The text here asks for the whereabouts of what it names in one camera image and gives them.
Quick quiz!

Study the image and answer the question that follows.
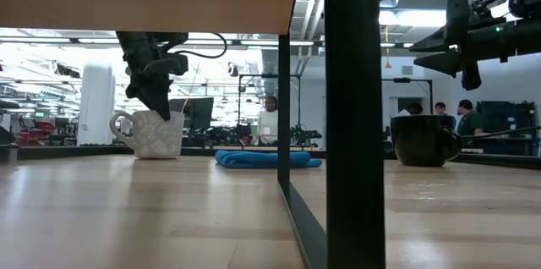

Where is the blue folded cloth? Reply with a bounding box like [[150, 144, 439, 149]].
[[215, 149, 323, 170]]

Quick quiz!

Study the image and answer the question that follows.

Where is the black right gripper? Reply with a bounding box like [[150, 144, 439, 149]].
[[408, 0, 541, 91]]

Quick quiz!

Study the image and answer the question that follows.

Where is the white patterned mug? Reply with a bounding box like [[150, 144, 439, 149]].
[[109, 110, 186, 160]]

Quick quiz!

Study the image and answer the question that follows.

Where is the background black stand frame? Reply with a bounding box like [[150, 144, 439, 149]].
[[382, 77, 434, 114], [238, 73, 302, 126]]

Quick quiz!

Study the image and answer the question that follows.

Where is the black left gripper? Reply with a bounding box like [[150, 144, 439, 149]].
[[116, 31, 189, 121]]

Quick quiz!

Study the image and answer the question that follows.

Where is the dark blue cabinet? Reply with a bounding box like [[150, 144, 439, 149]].
[[476, 100, 538, 156]]

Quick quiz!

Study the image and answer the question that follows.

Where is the black aluminium table frame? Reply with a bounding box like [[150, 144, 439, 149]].
[[0, 144, 541, 172]]

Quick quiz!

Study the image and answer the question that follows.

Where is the white column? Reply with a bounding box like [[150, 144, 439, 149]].
[[77, 63, 116, 146]]

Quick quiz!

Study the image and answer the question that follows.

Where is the black metal shelf frame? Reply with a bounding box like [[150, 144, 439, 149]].
[[277, 0, 386, 269]]

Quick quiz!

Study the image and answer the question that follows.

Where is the background dark monitor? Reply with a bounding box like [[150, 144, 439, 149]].
[[168, 97, 215, 131]]

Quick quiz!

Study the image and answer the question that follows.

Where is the black mug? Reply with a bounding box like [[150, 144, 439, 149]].
[[389, 114, 463, 167]]

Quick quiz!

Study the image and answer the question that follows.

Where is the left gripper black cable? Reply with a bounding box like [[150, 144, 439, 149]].
[[168, 31, 228, 60]]

